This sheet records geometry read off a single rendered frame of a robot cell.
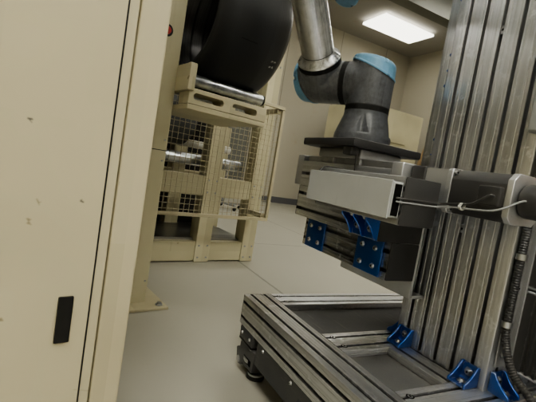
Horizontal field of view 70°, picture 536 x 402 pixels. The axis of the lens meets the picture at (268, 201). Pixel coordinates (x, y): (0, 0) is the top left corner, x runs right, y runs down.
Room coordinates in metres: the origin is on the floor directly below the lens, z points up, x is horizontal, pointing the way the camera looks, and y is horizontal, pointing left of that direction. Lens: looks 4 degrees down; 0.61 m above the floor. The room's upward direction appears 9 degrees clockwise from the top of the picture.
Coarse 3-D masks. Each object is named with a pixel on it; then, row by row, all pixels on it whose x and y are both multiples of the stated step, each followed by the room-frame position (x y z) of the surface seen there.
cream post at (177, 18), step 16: (176, 0) 1.47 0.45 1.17; (176, 16) 1.48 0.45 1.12; (176, 32) 1.48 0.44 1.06; (176, 48) 1.49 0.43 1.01; (176, 64) 1.49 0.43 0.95; (160, 96) 1.47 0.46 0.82; (160, 112) 1.47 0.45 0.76; (160, 128) 1.48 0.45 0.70; (160, 144) 1.48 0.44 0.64; (160, 160) 1.49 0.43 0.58; (160, 176) 1.49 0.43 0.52; (144, 208) 1.47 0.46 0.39; (144, 224) 1.47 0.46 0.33; (144, 240) 1.48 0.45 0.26; (144, 256) 1.48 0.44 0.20; (144, 272) 1.49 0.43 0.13; (144, 288) 1.49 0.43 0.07
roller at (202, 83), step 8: (200, 80) 1.48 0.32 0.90; (208, 80) 1.50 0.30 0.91; (200, 88) 1.50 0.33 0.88; (208, 88) 1.51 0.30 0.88; (216, 88) 1.52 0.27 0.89; (224, 88) 1.54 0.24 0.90; (232, 88) 1.56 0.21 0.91; (232, 96) 1.58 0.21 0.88; (240, 96) 1.59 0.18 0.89; (248, 96) 1.61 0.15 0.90; (256, 96) 1.64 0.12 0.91
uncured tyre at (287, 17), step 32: (192, 0) 1.85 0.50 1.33; (224, 0) 1.42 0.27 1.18; (256, 0) 1.43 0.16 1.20; (288, 0) 1.53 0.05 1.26; (192, 32) 1.91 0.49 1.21; (224, 32) 1.43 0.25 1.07; (256, 32) 1.46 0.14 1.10; (288, 32) 1.54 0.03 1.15; (224, 64) 1.48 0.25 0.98; (256, 64) 1.53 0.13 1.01; (224, 96) 1.68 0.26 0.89
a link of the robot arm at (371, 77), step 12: (360, 60) 1.02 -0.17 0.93; (372, 60) 1.00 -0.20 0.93; (384, 60) 1.00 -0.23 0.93; (348, 72) 1.03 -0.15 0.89; (360, 72) 1.01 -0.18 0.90; (372, 72) 1.00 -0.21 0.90; (384, 72) 0.99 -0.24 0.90; (348, 84) 1.02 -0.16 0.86; (360, 84) 1.01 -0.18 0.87; (372, 84) 1.00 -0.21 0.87; (384, 84) 1.00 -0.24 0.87; (348, 96) 1.04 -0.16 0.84; (360, 96) 1.00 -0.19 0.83; (372, 96) 0.99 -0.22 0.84; (384, 96) 1.00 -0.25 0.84
